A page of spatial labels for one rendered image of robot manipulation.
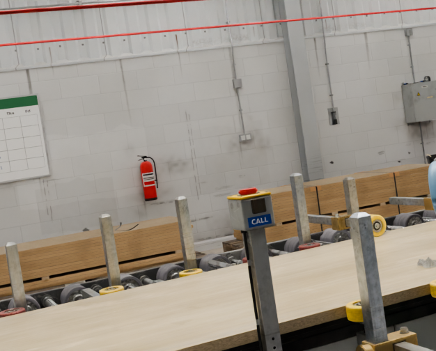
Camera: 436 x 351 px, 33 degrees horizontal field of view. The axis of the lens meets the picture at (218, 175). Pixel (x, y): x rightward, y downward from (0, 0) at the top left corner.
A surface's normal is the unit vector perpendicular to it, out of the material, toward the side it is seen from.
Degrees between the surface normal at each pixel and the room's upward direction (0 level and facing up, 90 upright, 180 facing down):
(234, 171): 90
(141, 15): 90
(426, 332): 90
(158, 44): 90
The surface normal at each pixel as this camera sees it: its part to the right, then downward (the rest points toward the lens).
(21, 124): 0.32, 0.00
